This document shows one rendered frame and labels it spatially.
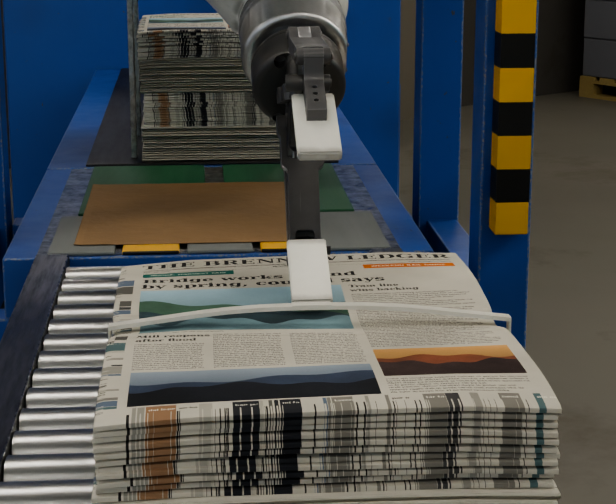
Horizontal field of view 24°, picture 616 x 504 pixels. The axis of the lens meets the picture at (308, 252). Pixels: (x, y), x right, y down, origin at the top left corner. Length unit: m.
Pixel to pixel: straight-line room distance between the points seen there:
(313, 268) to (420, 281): 0.10
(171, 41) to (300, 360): 1.95
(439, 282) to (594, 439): 2.58
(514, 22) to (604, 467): 1.62
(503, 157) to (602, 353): 2.23
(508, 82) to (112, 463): 1.37
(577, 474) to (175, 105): 1.31
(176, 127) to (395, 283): 1.79
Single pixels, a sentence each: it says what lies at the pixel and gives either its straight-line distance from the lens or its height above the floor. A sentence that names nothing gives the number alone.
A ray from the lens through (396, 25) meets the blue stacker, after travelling 4.51.
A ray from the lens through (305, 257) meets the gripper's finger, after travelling 1.10.
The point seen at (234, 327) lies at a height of 1.03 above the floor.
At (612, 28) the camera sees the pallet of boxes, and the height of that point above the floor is 0.45.
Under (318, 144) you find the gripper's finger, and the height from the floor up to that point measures 1.16.
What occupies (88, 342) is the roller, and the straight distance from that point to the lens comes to 1.79.
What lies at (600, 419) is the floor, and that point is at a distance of 3.84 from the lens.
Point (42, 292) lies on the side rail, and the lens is 2.00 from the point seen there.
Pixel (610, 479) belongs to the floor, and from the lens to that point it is 3.47.
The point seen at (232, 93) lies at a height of 0.93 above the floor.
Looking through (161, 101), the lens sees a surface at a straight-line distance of 2.90.
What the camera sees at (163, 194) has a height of 0.80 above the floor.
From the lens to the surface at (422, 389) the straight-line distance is 0.91.
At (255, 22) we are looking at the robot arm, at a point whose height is 1.23.
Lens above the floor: 1.34
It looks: 14 degrees down
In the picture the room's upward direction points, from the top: straight up
